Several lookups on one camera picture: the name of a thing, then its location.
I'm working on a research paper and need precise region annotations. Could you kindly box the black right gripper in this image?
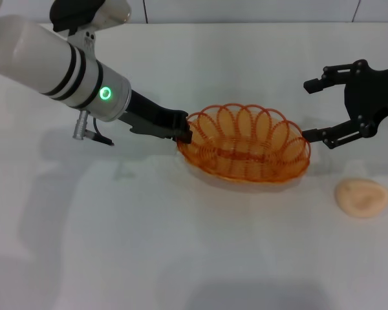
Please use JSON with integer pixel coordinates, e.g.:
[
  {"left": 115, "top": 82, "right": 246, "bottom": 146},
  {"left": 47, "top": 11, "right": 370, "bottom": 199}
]
[{"left": 301, "top": 59, "right": 388, "bottom": 150}]

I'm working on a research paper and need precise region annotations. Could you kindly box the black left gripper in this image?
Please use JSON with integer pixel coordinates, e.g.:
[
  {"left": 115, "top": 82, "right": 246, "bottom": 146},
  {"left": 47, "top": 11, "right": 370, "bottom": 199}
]
[{"left": 118, "top": 89, "right": 194, "bottom": 145}]

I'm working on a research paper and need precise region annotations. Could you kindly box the orange oval wire basket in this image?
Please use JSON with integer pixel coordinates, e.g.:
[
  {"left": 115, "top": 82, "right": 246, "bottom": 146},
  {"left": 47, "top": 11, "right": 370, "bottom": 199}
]
[{"left": 176, "top": 103, "right": 312, "bottom": 185}]

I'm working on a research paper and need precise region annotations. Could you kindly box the peach steamed bun toy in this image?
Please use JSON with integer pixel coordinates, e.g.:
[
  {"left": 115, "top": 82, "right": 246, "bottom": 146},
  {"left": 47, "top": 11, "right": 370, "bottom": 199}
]
[{"left": 334, "top": 177, "right": 388, "bottom": 220}]

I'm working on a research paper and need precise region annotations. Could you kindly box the left arm connector with cable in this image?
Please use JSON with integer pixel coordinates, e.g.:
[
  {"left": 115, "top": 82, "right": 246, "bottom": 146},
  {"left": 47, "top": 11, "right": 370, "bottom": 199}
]
[{"left": 72, "top": 109, "right": 116, "bottom": 147}]

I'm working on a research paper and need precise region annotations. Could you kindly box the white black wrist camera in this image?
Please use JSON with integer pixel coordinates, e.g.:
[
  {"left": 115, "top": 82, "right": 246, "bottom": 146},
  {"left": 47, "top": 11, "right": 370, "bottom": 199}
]
[{"left": 49, "top": 0, "right": 132, "bottom": 59}]

